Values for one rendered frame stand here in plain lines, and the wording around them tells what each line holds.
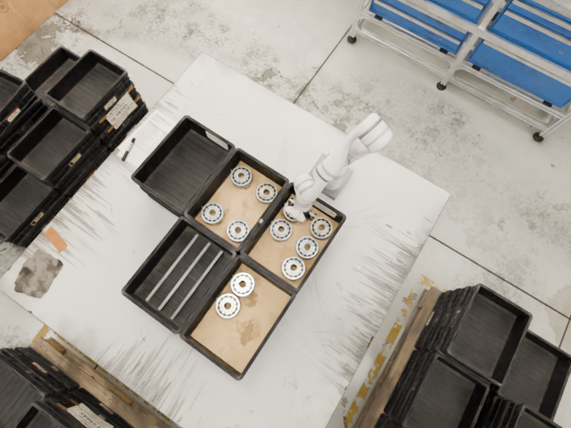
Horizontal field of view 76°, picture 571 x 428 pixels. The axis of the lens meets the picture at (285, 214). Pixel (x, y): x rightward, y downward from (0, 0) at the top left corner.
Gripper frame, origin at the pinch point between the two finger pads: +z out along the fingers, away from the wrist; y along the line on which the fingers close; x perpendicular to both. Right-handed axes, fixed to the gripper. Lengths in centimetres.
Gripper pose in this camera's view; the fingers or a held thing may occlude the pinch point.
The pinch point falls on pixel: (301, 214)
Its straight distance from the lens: 163.1
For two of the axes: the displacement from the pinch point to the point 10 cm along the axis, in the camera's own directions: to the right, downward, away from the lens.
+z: -0.3, 3.1, 9.5
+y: -8.2, -5.5, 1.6
